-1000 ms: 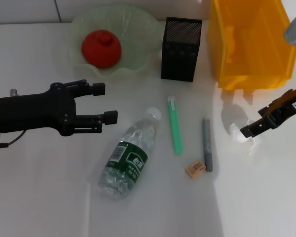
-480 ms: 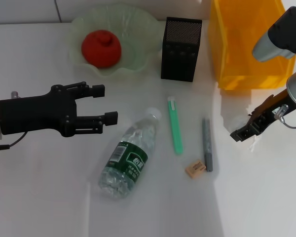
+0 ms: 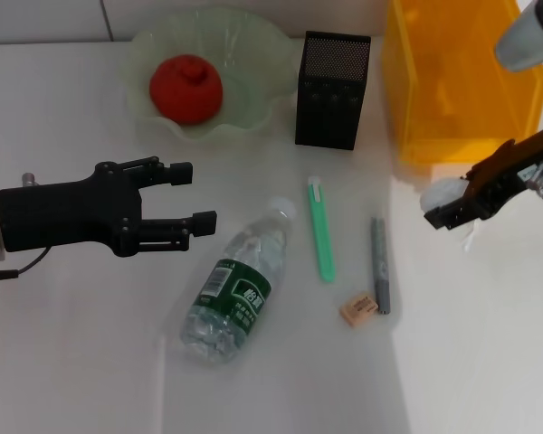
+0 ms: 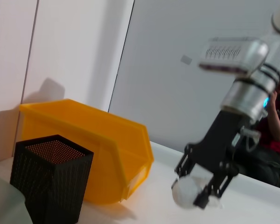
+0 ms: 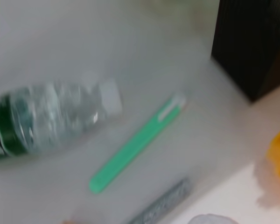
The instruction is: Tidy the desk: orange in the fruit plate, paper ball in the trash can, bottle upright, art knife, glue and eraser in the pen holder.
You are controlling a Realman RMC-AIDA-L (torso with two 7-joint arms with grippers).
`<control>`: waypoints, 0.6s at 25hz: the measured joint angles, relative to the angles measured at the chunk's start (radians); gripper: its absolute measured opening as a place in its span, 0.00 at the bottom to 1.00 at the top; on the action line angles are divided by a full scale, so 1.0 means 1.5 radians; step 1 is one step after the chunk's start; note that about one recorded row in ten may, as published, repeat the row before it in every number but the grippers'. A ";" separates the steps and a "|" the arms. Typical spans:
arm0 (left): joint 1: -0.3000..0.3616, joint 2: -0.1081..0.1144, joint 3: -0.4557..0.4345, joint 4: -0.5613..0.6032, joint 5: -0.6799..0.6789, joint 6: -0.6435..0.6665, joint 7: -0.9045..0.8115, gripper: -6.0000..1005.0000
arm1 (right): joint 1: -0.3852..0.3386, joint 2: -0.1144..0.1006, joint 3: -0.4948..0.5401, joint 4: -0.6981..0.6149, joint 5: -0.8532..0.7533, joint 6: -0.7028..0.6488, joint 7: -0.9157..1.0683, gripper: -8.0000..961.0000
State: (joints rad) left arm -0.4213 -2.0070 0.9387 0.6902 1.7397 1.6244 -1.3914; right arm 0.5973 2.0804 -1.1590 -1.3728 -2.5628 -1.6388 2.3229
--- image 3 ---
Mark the red-orange fruit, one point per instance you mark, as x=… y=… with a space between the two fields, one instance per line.
x=185 y=90

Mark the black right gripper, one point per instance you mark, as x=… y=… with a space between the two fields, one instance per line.
x=516 y=163

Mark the green glass fruit plate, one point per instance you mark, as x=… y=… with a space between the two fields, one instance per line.
x=249 y=68

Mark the grey marker pen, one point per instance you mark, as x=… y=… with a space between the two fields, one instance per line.
x=380 y=267

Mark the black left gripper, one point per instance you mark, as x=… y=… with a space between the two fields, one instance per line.
x=68 y=217

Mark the white paper ball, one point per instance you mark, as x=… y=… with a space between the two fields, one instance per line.
x=443 y=192

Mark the yellow plastic bin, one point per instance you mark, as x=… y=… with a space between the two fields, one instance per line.
x=457 y=90

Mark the beige eraser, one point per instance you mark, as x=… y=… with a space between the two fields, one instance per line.
x=357 y=309

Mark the black mesh pen holder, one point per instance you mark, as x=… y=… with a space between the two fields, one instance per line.
x=330 y=99

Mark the green label water bottle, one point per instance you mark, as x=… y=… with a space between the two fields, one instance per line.
x=235 y=280

